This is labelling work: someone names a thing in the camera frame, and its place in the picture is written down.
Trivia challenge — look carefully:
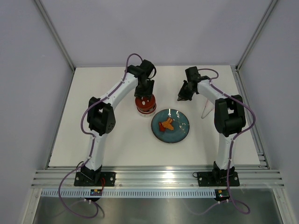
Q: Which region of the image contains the red round lunch box lid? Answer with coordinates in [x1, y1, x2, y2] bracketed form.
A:
[135, 94, 156, 112]

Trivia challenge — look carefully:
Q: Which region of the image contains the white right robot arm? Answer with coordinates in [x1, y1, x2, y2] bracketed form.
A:
[178, 66, 246, 187]

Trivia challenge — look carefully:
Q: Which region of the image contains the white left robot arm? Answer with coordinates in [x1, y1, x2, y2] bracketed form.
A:
[74, 60, 157, 187]

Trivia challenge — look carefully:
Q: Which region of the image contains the blue floral ceramic plate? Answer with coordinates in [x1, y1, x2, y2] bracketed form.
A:
[151, 108, 190, 143]

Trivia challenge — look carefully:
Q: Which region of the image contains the orange food piece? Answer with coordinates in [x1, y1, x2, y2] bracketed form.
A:
[162, 117, 174, 131]

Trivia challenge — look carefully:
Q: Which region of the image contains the red food piece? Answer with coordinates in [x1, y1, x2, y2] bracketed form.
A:
[158, 122, 165, 132]

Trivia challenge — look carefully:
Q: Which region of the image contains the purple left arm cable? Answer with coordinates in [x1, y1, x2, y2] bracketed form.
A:
[57, 54, 145, 219]

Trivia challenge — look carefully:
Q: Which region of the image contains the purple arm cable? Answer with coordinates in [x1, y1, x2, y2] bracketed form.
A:
[57, 54, 145, 219]
[184, 68, 257, 215]

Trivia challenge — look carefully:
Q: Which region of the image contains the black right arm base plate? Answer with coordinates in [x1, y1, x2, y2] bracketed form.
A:
[192, 171, 240, 187]

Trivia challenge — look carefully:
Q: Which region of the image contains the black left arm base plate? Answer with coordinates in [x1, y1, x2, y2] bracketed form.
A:
[74, 172, 116, 187]

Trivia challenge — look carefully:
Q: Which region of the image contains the right aluminium frame post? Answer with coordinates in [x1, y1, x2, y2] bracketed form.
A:
[235, 0, 279, 72]

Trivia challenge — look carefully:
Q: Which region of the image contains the aluminium frame post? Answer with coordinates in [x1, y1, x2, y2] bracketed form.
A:
[235, 0, 279, 72]
[32, 0, 76, 74]

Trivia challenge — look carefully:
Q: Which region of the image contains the aluminium front rail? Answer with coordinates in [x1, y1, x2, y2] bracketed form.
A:
[31, 166, 285, 189]

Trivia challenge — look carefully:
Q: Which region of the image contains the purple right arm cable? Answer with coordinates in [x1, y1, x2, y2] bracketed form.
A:
[184, 68, 257, 215]

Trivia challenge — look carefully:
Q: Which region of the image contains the left aluminium frame post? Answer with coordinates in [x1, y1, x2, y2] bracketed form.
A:
[32, 0, 76, 74]

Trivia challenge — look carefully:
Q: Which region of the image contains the white slotted cable duct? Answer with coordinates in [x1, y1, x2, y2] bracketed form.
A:
[41, 189, 229, 198]

